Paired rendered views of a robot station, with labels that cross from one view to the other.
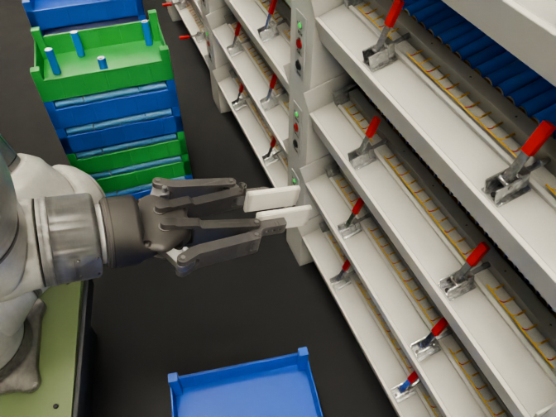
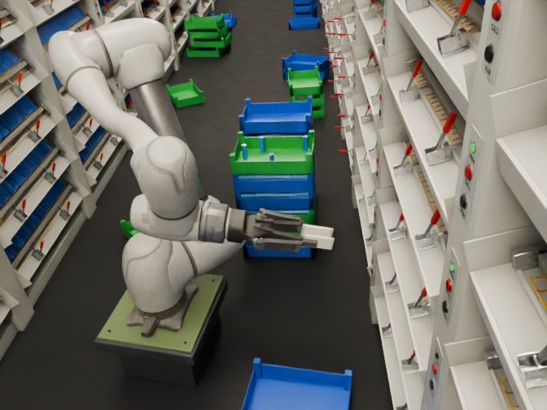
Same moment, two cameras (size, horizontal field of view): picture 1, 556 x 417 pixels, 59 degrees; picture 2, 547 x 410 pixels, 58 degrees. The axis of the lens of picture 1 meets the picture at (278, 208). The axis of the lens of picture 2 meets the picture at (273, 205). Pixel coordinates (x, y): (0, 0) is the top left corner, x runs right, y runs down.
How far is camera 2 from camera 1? 0.58 m
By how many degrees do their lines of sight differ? 25
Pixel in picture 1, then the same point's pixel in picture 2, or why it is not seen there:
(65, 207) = (216, 206)
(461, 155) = (416, 225)
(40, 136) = (228, 201)
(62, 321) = (203, 300)
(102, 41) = (277, 145)
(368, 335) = (396, 372)
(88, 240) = (220, 221)
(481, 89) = not seen: hidden behind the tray
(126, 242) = (236, 228)
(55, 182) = not seen: hidden behind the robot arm
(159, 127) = (298, 203)
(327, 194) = (388, 263)
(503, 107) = not seen: hidden behind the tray
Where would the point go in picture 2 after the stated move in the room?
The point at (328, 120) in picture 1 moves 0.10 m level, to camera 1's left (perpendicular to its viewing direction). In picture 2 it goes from (389, 210) to (354, 203)
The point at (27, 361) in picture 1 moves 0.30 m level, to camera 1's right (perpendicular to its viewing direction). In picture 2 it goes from (178, 313) to (268, 341)
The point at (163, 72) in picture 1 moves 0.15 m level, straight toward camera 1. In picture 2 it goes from (306, 168) to (301, 190)
